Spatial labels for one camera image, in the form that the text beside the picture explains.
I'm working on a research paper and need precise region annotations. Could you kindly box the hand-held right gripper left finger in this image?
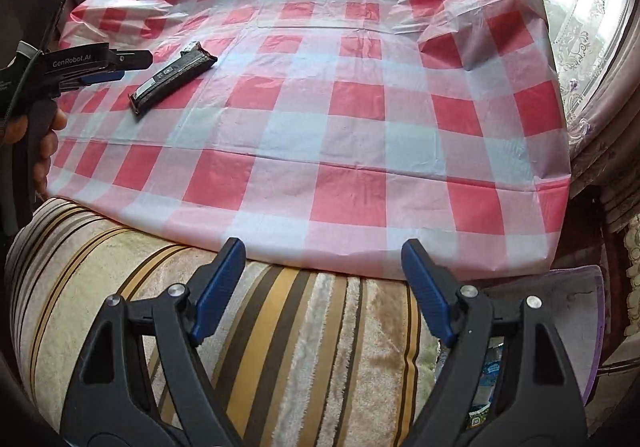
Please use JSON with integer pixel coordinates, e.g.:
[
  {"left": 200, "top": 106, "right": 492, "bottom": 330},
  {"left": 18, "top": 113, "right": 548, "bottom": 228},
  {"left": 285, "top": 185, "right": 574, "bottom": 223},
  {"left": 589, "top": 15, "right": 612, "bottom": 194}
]
[{"left": 60, "top": 237, "right": 247, "bottom": 447}]

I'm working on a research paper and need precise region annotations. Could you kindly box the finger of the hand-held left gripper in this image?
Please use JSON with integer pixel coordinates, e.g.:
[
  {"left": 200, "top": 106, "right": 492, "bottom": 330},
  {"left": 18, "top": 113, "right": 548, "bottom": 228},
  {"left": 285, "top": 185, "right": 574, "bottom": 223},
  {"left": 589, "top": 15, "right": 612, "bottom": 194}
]
[
  {"left": 30, "top": 0, "right": 74, "bottom": 56},
  {"left": 59, "top": 49, "right": 154, "bottom": 88}
]

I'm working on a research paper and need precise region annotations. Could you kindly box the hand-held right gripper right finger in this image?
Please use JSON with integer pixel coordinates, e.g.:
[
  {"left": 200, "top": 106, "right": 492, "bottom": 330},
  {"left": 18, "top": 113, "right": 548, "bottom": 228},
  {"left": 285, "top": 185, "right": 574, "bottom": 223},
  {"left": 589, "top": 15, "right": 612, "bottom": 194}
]
[{"left": 401, "top": 239, "right": 586, "bottom": 447}]

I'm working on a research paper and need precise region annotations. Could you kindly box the long black cake packet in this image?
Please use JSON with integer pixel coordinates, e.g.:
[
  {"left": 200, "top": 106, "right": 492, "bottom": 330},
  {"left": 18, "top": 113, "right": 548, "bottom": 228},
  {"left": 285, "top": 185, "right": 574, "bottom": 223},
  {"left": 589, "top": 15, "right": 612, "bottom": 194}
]
[{"left": 128, "top": 41, "right": 219, "bottom": 117}]

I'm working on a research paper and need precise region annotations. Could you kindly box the purple cardboard box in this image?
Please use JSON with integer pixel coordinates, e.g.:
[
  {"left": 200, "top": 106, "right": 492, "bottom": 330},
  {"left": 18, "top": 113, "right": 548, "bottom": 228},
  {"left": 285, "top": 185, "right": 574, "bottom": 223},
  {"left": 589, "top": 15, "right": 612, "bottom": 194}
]
[{"left": 435, "top": 264, "right": 608, "bottom": 433}]

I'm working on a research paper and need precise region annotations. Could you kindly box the person's left hand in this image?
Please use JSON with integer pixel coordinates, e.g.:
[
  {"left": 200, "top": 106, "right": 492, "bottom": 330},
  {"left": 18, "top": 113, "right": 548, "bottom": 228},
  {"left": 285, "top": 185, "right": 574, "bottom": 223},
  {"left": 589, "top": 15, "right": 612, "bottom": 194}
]
[{"left": 31, "top": 108, "right": 67, "bottom": 198}]

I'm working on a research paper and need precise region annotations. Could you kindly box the striped plush blanket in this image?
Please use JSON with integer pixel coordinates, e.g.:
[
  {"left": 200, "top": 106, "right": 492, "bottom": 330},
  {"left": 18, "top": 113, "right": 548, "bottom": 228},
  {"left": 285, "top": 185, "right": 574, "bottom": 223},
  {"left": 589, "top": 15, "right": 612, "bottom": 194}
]
[{"left": 5, "top": 197, "right": 451, "bottom": 447}]

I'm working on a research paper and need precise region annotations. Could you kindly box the red white checked tablecloth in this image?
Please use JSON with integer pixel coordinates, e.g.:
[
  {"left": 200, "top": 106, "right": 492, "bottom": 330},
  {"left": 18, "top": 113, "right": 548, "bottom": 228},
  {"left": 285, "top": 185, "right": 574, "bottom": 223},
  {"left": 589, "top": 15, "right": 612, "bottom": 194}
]
[{"left": 47, "top": 0, "right": 573, "bottom": 283}]

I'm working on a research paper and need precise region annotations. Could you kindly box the mauve embroidered curtain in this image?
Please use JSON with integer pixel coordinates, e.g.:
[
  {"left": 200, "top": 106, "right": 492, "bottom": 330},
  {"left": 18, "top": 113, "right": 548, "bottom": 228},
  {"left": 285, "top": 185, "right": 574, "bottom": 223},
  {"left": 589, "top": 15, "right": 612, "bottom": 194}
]
[{"left": 565, "top": 2, "right": 640, "bottom": 228}]

